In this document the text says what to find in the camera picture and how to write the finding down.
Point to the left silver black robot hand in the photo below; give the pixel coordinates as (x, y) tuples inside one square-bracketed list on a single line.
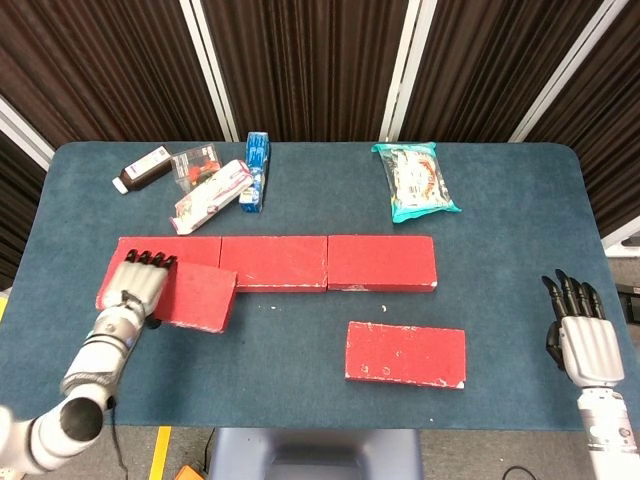
[(135, 287)]

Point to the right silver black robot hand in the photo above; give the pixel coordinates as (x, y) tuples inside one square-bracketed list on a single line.
[(592, 350)]

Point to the red brick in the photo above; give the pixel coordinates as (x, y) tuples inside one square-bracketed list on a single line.
[(200, 297), (195, 247), (280, 260), (405, 352), (380, 262)]

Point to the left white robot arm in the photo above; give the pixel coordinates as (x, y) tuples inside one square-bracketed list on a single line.
[(95, 360)]

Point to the black box device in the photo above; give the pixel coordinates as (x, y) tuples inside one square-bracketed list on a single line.
[(631, 302)]

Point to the brown medicine bottle white cap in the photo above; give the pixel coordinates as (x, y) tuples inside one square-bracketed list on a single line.
[(145, 170)]

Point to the white pink toothpaste box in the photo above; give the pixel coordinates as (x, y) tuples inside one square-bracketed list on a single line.
[(212, 195)]

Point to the clear plastic blister package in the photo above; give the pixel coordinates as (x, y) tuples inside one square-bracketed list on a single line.
[(192, 165)]

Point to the blue felt table cover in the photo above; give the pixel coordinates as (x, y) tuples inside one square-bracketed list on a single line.
[(280, 360)]

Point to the yellow floor tape strip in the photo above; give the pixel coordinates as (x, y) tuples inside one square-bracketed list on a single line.
[(160, 452)]

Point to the blue carton box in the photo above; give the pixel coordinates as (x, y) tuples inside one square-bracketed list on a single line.
[(257, 165)]

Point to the orange object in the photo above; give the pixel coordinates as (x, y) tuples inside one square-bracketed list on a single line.
[(189, 473)]

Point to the teal snack bag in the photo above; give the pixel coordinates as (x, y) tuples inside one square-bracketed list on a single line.
[(415, 182)]

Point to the white partition frame post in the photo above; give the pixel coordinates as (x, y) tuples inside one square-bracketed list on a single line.
[(212, 75), (565, 75), (402, 75), (622, 239), (25, 127)]

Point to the grey blue robot pedestal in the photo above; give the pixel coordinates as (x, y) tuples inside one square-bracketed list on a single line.
[(315, 455)]

